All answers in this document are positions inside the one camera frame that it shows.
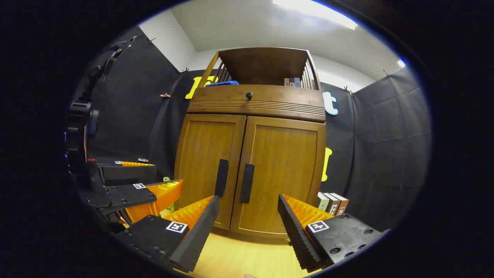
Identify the grey brown book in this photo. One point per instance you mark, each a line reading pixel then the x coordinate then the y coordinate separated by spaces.
pixel 332 204

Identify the green book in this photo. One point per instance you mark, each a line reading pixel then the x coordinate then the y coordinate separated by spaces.
pixel 322 200

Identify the small ceiling light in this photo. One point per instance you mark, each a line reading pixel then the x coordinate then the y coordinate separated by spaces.
pixel 401 62

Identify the wooden drawer with black knob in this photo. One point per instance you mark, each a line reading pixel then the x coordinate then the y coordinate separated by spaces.
pixel 270 98

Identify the green toy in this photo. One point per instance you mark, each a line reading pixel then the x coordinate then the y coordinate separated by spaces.
pixel 166 179

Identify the black backdrop cloth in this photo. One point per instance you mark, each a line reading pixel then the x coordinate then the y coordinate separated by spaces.
pixel 386 135

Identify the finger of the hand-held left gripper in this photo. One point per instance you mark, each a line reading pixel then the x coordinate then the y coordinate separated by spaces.
pixel 127 195
pixel 127 173

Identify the ceiling light panel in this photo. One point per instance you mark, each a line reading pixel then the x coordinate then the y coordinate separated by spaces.
pixel 312 9

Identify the wooden double-door shoe cabinet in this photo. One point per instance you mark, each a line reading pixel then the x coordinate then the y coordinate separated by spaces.
pixel 266 65

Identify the blue cloth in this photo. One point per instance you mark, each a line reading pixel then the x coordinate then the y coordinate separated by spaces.
pixel 223 83

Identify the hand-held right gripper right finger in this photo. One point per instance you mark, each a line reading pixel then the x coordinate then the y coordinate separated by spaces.
pixel 295 231

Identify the small blue book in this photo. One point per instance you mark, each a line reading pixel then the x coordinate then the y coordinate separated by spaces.
pixel 297 82

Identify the wooden shoe cabinet door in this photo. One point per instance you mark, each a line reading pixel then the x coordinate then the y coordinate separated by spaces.
pixel 202 150
pixel 285 170

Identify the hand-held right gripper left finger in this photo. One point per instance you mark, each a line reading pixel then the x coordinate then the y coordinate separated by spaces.
pixel 200 235

